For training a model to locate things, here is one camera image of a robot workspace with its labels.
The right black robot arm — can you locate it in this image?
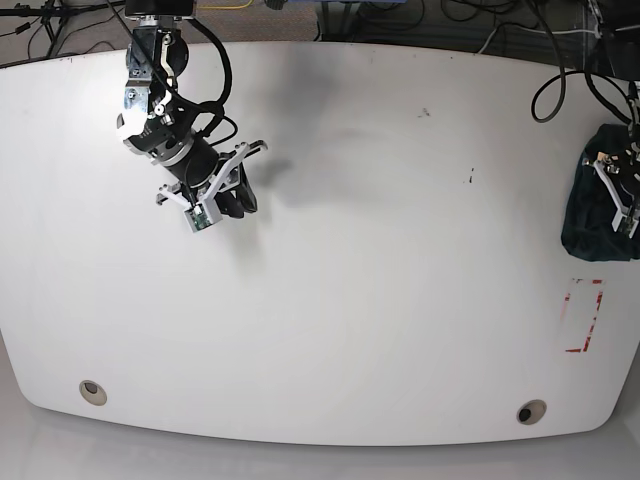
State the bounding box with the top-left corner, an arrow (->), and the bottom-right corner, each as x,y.
117,1 -> 267,232

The right table cable grommet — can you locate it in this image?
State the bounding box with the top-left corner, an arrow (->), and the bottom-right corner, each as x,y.
516,399 -> 547,426

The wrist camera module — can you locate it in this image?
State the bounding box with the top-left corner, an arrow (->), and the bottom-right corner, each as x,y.
612,206 -> 639,238
184,202 -> 222,233

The black tripod stand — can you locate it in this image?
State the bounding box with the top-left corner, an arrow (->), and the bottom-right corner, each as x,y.
1,1 -> 125,59

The table cable grommet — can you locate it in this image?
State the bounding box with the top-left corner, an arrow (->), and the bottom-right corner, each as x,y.
79,380 -> 108,407
516,399 -> 547,426

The left table cable grommet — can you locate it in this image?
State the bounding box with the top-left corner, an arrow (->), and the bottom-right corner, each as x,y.
79,380 -> 108,407

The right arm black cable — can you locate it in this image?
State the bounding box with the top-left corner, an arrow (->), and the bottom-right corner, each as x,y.
107,0 -> 239,151

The yellow cable on floor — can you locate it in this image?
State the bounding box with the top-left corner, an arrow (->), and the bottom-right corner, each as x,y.
197,0 -> 256,12

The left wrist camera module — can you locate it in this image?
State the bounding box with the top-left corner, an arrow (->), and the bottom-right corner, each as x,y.
612,206 -> 639,238

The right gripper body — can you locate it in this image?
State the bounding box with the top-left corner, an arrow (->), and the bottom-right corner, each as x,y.
155,139 -> 268,208

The dark teal T-shirt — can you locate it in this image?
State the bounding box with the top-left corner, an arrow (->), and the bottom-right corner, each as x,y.
561,124 -> 639,262

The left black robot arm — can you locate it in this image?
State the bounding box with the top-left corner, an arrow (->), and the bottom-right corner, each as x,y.
583,1 -> 639,237

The red tape rectangle marking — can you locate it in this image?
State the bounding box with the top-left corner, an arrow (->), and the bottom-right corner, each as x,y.
559,278 -> 606,353

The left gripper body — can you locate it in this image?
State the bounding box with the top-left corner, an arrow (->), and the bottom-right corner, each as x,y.
582,148 -> 639,220

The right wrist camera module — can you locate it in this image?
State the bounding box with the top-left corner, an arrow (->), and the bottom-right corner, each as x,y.
184,202 -> 222,233

